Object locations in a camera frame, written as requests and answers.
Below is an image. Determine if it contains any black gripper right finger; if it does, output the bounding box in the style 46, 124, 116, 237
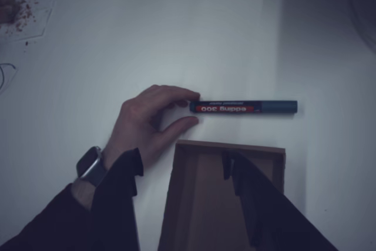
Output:
231, 152, 340, 251

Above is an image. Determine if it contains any green edding marker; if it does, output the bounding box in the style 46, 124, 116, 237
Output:
189, 100, 298, 115

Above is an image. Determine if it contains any smartwatch with dark band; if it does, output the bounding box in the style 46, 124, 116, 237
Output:
76, 146, 108, 189

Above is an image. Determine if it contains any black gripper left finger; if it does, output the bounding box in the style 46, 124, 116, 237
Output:
221, 150, 234, 181

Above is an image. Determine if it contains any open brown cardboard box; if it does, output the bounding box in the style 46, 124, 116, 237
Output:
157, 139, 286, 251

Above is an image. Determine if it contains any brown crumbly debris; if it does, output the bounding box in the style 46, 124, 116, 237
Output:
0, 0, 39, 46

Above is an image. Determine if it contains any person's left forearm maroon sleeve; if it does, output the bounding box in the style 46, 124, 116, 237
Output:
0, 148, 145, 251

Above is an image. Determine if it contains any person's left hand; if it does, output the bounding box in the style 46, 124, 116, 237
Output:
103, 84, 202, 173

